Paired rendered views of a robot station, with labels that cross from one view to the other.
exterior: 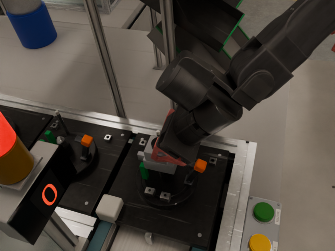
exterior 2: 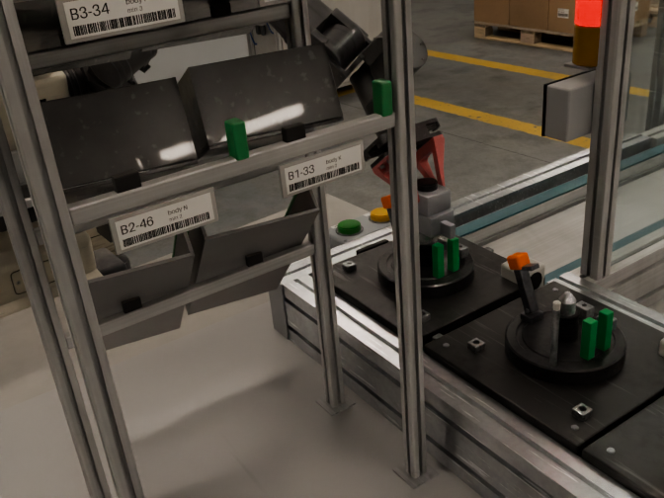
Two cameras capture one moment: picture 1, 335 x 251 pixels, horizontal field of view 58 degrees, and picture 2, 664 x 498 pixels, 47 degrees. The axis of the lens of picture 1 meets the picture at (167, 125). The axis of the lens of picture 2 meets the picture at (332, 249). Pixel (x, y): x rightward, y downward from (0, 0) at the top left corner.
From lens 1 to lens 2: 131 cm
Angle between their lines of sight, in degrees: 98
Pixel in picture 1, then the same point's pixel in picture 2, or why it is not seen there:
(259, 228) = (367, 224)
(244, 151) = (293, 273)
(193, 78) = not seen: hidden behind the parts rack
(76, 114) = (522, 442)
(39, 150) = (568, 85)
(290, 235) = not seen: hidden behind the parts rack
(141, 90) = not seen: outside the picture
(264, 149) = (231, 335)
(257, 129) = (200, 359)
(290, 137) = (179, 333)
